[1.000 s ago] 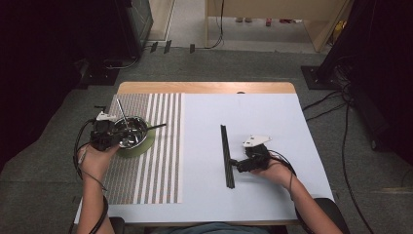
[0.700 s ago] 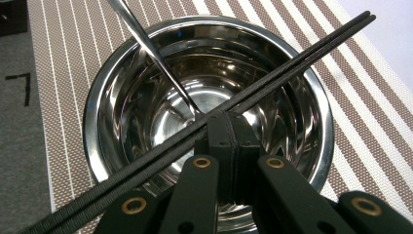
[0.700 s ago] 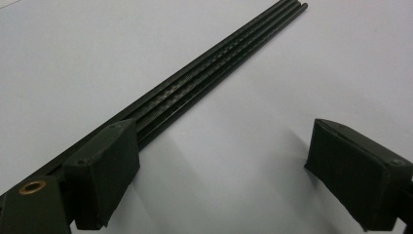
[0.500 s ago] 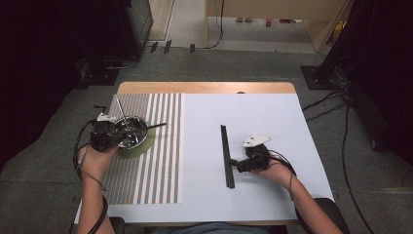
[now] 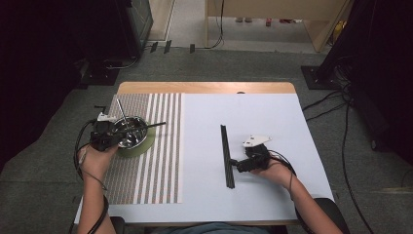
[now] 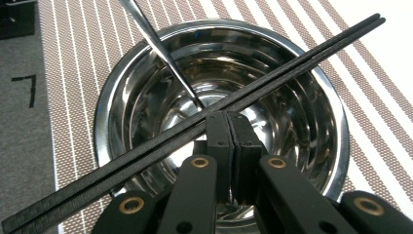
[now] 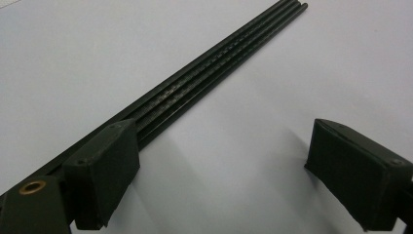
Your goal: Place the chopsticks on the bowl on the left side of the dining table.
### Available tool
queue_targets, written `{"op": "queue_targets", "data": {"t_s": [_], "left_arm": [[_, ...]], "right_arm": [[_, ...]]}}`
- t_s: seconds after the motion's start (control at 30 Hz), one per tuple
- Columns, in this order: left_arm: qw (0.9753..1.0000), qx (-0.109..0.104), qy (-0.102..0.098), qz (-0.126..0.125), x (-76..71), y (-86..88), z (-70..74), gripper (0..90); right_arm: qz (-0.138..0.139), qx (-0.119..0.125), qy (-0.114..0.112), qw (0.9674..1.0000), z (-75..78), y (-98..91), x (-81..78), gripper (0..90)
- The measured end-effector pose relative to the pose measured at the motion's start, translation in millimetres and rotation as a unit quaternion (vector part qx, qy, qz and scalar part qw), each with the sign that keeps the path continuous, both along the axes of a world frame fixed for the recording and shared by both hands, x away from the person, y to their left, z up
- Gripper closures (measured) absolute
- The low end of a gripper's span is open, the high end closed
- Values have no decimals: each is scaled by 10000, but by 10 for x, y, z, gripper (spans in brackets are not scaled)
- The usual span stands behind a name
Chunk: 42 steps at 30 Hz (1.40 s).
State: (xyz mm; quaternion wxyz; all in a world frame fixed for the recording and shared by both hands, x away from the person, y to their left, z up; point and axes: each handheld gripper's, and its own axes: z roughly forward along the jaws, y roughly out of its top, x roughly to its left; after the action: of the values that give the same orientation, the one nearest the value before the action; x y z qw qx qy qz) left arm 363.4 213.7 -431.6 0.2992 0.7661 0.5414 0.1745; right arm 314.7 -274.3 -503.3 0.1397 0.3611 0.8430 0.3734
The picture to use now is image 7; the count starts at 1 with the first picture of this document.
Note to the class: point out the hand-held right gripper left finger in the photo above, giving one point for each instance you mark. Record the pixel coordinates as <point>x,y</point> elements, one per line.
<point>100,175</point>

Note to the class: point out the white table cover sheet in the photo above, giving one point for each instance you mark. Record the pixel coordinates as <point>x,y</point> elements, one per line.
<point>292,81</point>

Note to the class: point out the black chopstick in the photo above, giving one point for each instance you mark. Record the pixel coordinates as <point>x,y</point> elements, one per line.
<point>227,44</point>
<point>227,61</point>
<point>227,71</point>
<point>227,52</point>

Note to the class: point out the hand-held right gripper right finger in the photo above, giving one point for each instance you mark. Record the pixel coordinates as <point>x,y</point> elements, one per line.
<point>360,175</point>

